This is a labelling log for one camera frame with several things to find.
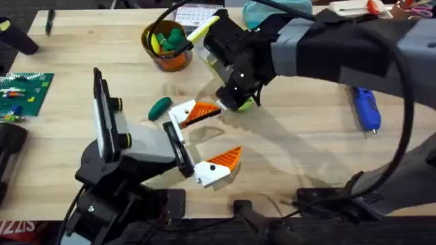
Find brown tub with toys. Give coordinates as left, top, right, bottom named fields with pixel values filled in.
left=141, top=19, right=194, bottom=73

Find right wrist upright plate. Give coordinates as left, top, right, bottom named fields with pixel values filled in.
left=186, top=15, right=236, bottom=84

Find green board with blocks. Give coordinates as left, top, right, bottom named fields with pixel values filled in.
left=0, top=71, right=55, bottom=123

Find left wrist upright plate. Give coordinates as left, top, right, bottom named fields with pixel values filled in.
left=92, top=67, right=116, bottom=161

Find red printed box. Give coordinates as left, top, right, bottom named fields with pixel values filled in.
left=0, top=220, right=46, bottom=245

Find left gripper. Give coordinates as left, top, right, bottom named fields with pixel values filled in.
left=75, top=99, right=243, bottom=189

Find wrist upright plate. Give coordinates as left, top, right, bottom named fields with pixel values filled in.
left=92, top=67, right=116, bottom=161
left=186, top=15, right=236, bottom=84

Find black bag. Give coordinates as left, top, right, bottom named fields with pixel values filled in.
left=0, top=122, right=29, bottom=206

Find black block with yellow mark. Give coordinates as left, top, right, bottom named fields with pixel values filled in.
left=0, top=16, right=40, bottom=56

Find white grid card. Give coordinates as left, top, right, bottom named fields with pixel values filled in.
left=173, top=3, right=222, bottom=28

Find black pen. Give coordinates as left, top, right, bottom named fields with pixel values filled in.
left=45, top=8, right=56, bottom=37

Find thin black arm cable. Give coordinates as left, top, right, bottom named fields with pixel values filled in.
left=56, top=185, right=86, bottom=245

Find black rail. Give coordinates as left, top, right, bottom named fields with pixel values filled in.
left=119, top=199, right=436, bottom=245

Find white box with orange part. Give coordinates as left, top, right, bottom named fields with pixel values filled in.
left=328, top=0, right=394, bottom=20

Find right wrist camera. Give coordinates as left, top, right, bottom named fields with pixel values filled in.
left=204, top=9, right=247, bottom=66

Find pink handled scissors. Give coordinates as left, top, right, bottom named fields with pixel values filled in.
left=407, top=1, right=436, bottom=18

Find teal pouch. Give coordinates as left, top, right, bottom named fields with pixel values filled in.
left=242, top=0, right=313, bottom=30

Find green vegetable toy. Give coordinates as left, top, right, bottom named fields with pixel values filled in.
left=147, top=97, right=173, bottom=122

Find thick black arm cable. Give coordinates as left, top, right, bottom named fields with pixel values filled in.
left=146, top=0, right=415, bottom=205

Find blue electric screwdriver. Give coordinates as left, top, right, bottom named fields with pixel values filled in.
left=350, top=86, right=382, bottom=135

